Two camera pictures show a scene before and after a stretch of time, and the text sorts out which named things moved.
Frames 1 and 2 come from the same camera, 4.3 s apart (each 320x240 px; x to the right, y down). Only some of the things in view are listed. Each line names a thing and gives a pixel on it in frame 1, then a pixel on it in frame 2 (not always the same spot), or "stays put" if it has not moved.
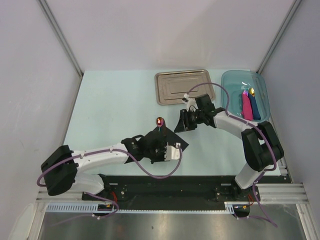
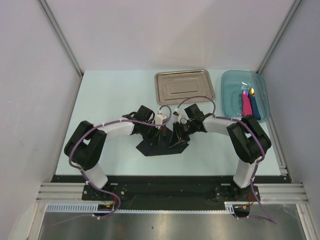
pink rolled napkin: x=247 y=111 stays put
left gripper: x=162 y=157 to x=153 y=139
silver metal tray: x=170 y=86 stays put
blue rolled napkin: x=256 y=114 stays put
